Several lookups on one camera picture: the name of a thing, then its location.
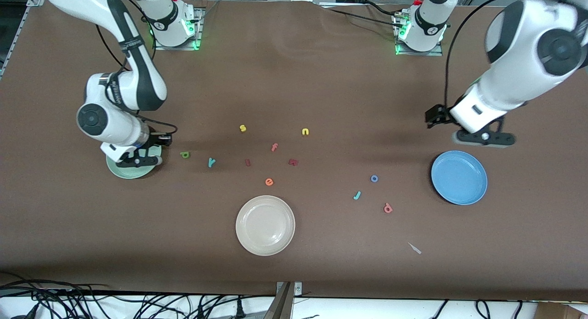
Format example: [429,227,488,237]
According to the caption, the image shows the green plate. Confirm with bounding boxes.
[106,144,163,179]

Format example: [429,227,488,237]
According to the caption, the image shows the blue plate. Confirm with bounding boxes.
[430,150,488,205]

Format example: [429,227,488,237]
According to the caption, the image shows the cream white plate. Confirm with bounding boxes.
[235,195,296,256]

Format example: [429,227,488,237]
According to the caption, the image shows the aluminium table leg profile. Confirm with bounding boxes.
[263,281,303,319]

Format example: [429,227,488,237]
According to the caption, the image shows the brown cardboard box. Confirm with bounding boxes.
[535,302,588,319]

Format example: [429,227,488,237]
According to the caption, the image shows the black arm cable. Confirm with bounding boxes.
[94,0,178,137]
[443,0,575,109]

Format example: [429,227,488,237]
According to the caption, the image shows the black base cable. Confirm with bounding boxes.
[327,1,405,26]

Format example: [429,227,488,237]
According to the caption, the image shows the tangled black cables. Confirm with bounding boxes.
[0,273,276,319]

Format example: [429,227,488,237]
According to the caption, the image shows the aluminium edge rail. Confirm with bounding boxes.
[0,0,46,80]

